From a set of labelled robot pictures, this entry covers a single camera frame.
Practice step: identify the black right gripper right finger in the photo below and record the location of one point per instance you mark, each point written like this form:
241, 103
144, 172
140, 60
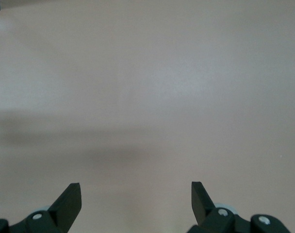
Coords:
201, 206

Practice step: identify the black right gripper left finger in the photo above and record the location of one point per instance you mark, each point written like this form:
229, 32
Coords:
67, 206

